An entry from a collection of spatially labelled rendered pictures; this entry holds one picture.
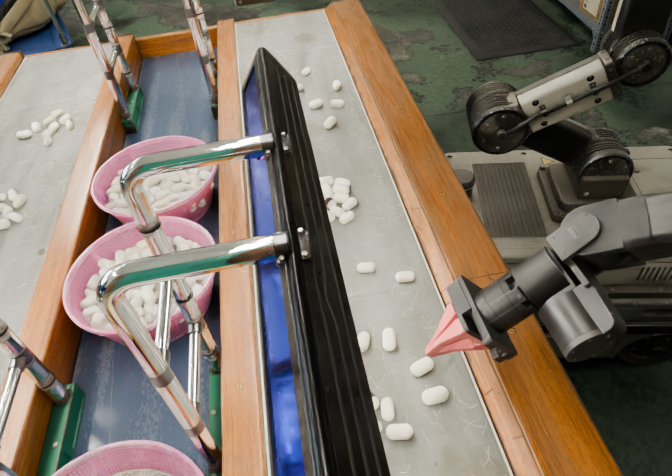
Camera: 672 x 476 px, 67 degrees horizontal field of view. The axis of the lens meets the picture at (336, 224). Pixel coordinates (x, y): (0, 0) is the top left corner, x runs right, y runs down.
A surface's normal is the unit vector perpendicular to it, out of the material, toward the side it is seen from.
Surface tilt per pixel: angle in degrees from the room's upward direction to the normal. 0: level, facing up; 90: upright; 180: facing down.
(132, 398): 0
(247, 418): 0
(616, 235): 45
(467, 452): 0
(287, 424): 58
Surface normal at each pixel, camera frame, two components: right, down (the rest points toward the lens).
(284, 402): -0.88, -0.22
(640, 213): -0.72, -0.36
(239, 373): -0.09, -0.71
